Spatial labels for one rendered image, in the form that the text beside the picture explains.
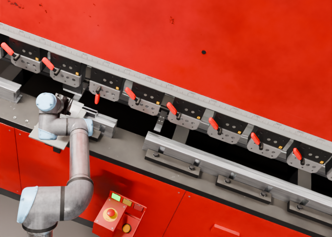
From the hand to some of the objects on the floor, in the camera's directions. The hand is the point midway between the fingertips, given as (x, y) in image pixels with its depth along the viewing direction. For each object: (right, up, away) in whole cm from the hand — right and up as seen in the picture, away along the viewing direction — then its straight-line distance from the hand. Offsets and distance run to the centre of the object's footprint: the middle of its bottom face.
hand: (65, 112), depth 186 cm
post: (+89, -44, +132) cm, 166 cm away
